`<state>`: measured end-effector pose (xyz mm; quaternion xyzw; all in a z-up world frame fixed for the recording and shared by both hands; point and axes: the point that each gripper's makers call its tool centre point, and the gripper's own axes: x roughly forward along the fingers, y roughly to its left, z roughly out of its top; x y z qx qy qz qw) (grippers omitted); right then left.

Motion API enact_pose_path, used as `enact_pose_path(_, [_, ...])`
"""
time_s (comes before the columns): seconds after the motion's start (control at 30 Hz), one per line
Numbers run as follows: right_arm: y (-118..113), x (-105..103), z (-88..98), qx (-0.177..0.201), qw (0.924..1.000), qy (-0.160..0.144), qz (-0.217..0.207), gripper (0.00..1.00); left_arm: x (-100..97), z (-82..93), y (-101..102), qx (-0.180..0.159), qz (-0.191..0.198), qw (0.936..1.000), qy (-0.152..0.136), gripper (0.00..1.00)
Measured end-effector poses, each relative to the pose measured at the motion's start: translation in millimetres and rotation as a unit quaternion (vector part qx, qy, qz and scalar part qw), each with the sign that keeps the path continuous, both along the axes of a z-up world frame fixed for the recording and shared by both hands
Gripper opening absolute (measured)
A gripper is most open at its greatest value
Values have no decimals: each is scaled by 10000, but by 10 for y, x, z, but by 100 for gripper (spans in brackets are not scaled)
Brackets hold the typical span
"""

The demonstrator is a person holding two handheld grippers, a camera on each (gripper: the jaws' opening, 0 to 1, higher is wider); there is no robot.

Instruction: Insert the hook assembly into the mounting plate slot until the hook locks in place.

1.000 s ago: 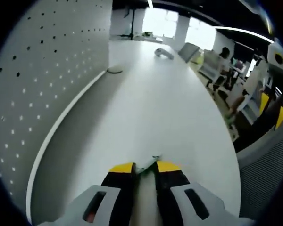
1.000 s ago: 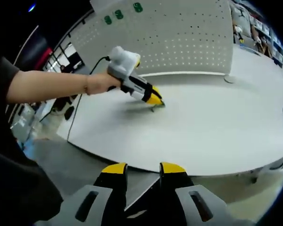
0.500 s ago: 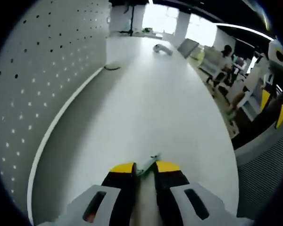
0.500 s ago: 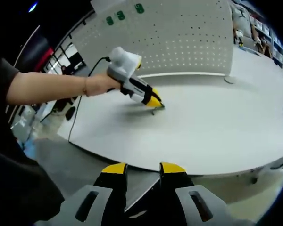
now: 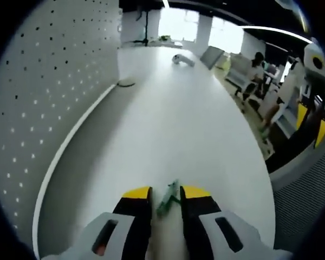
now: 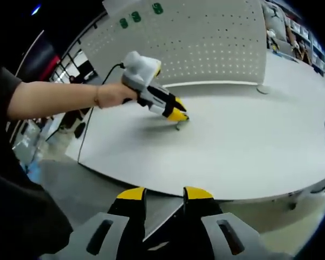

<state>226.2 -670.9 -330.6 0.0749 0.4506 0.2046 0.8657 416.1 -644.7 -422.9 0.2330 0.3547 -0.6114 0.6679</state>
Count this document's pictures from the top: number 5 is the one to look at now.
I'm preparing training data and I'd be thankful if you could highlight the white bench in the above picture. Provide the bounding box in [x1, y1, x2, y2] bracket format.
[224, 53, 261, 94]

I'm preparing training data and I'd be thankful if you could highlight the grey mesh chair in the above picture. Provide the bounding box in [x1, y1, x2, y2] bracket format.
[268, 140, 325, 255]

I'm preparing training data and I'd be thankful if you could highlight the white perforated mounting plate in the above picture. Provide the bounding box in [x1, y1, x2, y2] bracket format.
[0, 0, 138, 258]

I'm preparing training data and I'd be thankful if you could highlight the black kick scooter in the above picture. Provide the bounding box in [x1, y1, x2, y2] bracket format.
[132, 8, 152, 47]

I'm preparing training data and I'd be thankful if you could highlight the white curved device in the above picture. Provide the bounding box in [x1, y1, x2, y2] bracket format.
[172, 53, 196, 67]

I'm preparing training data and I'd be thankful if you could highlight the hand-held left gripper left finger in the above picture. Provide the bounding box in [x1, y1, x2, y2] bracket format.
[42, 185, 154, 260]

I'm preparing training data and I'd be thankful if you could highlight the green hook assembly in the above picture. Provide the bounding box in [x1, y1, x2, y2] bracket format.
[155, 178, 182, 217]

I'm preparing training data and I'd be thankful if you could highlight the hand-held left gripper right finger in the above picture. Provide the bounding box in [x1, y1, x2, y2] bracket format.
[179, 185, 293, 260]

